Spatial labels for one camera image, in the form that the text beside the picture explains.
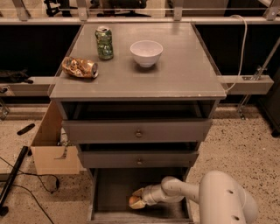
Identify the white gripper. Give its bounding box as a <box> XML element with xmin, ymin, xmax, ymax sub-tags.
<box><xmin>129</xmin><ymin>185</ymin><xmax>163</xmax><ymax>209</ymax></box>

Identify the black floor cable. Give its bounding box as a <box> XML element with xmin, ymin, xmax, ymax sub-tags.
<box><xmin>0</xmin><ymin>157</ymin><xmax>61</xmax><ymax>224</ymax></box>

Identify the crushed gold soda can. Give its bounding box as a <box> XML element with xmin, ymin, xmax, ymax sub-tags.
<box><xmin>62</xmin><ymin>57</ymin><xmax>98</xmax><ymax>79</ymax></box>

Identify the grey open bottom drawer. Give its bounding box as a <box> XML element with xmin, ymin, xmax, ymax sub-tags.
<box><xmin>87</xmin><ymin>167</ymin><xmax>194</xmax><ymax>224</ymax></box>

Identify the crushed green soda can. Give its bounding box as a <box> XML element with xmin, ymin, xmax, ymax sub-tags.
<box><xmin>94</xmin><ymin>25</ymin><xmax>114</xmax><ymax>60</ymax></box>

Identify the black pole on floor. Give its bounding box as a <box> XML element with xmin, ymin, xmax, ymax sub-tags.
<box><xmin>0</xmin><ymin>146</ymin><xmax>28</xmax><ymax>217</ymax></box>

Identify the white hanging cable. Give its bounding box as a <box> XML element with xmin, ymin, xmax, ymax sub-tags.
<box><xmin>225</xmin><ymin>14</ymin><xmax>249</xmax><ymax>95</ymax></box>

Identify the open cardboard box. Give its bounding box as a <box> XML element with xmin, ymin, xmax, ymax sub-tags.
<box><xmin>31</xmin><ymin>101</ymin><xmax>81</xmax><ymax>175</ymax></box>

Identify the black bag on ledge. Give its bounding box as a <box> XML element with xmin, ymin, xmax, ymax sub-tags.
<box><xmin>0</xmin><ymin>69</ymin><xmax>33</xmax><ymax>84</ymax></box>

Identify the metal railing frame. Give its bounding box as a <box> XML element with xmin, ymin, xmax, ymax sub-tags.
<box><xmin>0</xmin><ymin>0</ymin><xmax>280</xmax><ymax>97</ymax></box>

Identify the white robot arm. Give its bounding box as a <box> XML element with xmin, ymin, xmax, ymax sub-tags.
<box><xmin>129</xmin><ymin>171</ymin><xmax>258</xmax><ymax>224</ymax></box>

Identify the white ceramic bowl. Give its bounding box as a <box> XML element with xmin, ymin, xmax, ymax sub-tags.
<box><xmin>130</xmin><ymin>40</ymin><xmax>164</xmax><ymax>67</ymax></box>

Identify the grey wooden drawer cabinet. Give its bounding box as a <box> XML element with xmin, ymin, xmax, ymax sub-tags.
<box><xmin>48</xmin><ymin>22</ymin><xmax>228</xmax><ymax>224</ymax></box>

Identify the small black floor object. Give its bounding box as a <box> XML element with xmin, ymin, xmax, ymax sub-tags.
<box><xmin>17</xmin><ymin>123</ymin><xmax>35</xmax><ymax>136</ymax></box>

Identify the grey top drawer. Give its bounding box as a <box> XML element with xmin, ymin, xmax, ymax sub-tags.
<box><xmin>62</xmin><ymin>119</ymin><xmax>212</xmax><ymax>144</ymax></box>

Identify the grey middle drawer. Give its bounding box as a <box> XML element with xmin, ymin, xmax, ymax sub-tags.
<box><xmin>78</xmin><ymin>143</ymin><xmax>199</xmax><ymax>168</ymax></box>

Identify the small orange fruit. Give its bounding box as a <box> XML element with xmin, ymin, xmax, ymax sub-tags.
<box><xmin>129</xmin><ymin>196</ymin><xmax>138</xmax><ymax>205</ymax></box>

